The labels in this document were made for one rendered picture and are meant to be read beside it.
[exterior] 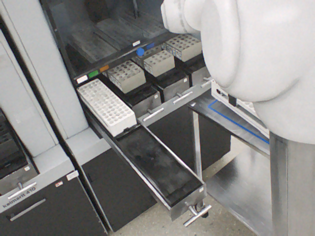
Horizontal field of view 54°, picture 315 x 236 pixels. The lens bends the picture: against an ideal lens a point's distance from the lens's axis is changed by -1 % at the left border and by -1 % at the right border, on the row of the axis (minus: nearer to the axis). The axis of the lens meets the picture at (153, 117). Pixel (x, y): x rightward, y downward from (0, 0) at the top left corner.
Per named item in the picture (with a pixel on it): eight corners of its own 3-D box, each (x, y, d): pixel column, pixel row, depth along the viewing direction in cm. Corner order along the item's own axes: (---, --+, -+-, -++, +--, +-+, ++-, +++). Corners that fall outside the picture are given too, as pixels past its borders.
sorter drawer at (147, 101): (69, 57, 172) (64, 43, 166) (91, 47, 176) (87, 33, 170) (140, 126, 124) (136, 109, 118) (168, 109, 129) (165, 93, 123)
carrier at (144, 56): (160, 57, 143) (159, 45, 139) (163, 59, 141) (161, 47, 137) (139, 68, 139) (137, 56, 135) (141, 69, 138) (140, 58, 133)
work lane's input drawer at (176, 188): (78, 110, 137) (71, 94, 131) (105, 96, 142) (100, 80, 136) (180, 233, 89) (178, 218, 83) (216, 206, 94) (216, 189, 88)
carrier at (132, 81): (143, 80, 132) (141, 68, 128) (146, 82, 130) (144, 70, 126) (120, 92, 128) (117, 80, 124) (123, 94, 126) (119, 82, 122)
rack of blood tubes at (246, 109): (210, 94, 114) (210, 80, 110) (231, 83, 117) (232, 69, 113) (273, 141, 94) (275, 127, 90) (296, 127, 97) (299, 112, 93)
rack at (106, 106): (80, 100, 131) (76, 88, 127) (101, 89, 134) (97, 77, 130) (114, 139, 111) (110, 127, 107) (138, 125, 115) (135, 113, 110)
